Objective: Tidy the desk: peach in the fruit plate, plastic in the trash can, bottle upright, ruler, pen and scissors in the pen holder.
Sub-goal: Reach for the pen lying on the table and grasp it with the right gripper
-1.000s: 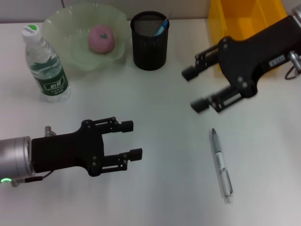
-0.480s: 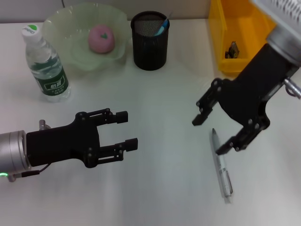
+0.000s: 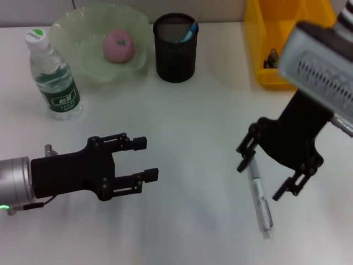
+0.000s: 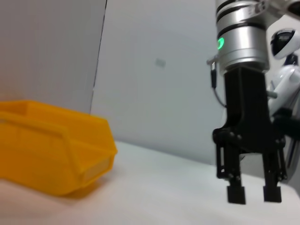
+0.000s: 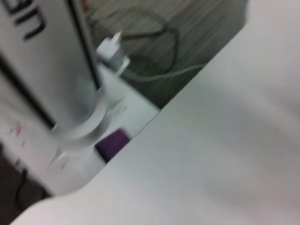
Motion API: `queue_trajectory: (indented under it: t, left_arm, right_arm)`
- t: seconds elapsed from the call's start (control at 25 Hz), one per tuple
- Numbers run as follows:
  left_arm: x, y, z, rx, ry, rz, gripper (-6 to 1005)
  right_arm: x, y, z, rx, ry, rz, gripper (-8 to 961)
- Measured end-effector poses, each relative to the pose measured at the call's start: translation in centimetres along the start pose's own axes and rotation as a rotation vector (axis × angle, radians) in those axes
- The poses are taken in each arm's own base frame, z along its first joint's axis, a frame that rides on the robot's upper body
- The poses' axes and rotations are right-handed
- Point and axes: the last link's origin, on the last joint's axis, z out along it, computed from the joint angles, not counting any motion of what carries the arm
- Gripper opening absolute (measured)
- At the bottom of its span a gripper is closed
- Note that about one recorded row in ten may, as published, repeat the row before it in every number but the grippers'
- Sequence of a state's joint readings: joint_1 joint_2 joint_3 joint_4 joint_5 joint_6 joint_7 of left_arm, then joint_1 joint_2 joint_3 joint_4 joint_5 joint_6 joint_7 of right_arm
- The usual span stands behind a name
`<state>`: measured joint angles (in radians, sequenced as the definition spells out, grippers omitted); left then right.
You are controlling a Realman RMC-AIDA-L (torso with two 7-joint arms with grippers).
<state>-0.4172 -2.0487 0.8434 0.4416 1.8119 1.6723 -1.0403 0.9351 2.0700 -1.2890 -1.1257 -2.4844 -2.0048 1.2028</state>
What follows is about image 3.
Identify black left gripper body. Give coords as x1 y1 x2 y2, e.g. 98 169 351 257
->
30 136 116 202

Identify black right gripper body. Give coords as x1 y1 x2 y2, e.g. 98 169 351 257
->
248 89 334 172

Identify grey ballpoint pen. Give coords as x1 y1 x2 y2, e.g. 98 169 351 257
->
246 157 274 240

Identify clear water bottle green label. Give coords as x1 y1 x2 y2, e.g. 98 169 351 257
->
25 28 84 121

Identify pink peach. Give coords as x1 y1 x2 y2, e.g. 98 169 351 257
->
103 28 136 64

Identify blue capped scissors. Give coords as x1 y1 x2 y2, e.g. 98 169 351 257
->
180 21 199 44

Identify clear plastic ruler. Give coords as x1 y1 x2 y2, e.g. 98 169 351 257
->
190 8 203 30

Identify black mesh pen holder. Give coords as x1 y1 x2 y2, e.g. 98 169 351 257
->
152 13 200 83

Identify pale green glass fruit plate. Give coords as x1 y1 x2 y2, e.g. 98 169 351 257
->
49 5 151 85

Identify yellow plastic storage bin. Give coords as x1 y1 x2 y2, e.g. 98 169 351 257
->
243 0 341 91

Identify left gripper cable with connector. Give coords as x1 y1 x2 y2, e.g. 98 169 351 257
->
6 144 60 216

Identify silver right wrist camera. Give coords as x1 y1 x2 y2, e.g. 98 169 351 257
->
277 21 353 125

